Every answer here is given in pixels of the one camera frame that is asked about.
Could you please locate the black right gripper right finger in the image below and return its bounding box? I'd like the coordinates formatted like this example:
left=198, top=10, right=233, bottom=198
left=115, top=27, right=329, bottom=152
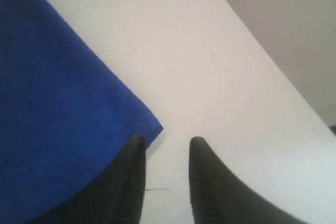
left=189, top=136, right=302, bottom=224

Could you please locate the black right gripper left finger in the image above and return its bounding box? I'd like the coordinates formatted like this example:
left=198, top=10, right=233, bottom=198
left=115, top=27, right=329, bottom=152
left=31, top=135, right=146, bottom=223

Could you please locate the blue terry towel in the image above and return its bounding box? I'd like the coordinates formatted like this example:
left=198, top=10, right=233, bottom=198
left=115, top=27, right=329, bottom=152
left=1, top=0, right=163, bottom=223

